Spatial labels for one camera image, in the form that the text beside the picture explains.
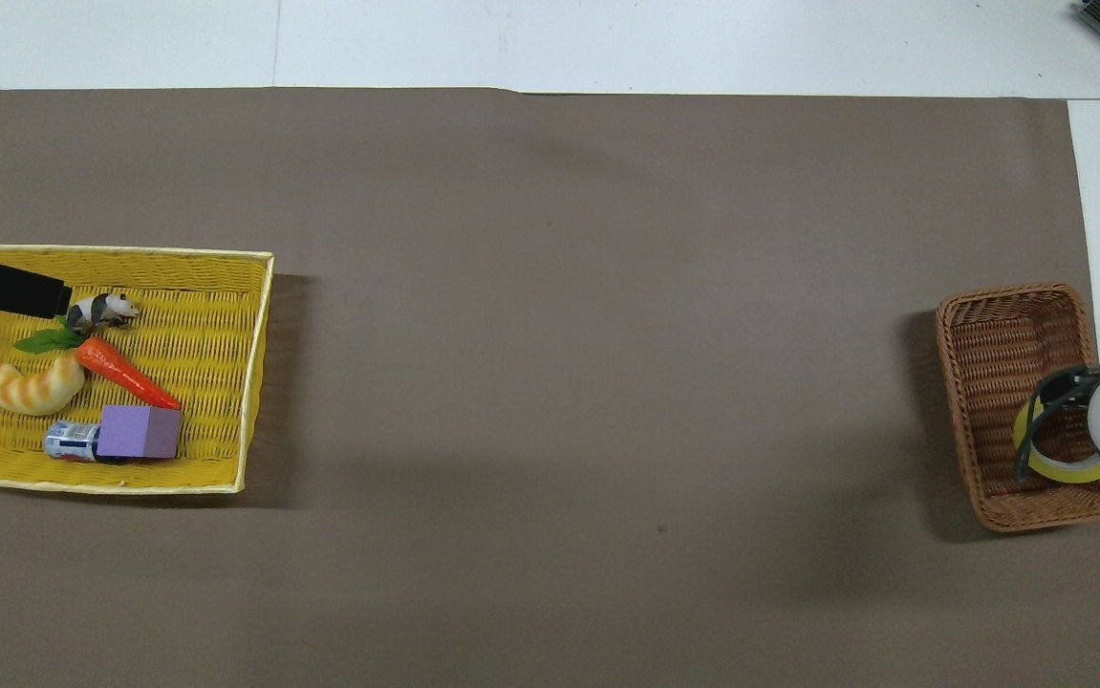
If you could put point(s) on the purple block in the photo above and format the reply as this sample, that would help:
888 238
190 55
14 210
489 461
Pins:
139 432

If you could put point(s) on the blue and silver can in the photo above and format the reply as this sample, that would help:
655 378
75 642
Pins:
72 441

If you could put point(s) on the black and white panda toy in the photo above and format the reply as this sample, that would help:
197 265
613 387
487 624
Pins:
102 310

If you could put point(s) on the yellow tape roll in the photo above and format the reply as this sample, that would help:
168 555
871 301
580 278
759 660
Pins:
1061 468

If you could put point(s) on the orange toy carrot green leaves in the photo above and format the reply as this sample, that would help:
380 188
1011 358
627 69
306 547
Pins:
124 373

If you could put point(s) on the toy croissant bread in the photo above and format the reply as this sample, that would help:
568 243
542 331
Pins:
38 390

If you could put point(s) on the yellow woven basket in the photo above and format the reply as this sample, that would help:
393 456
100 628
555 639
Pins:
210 382

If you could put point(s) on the brown wicker basket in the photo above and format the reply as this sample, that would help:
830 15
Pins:
989 382

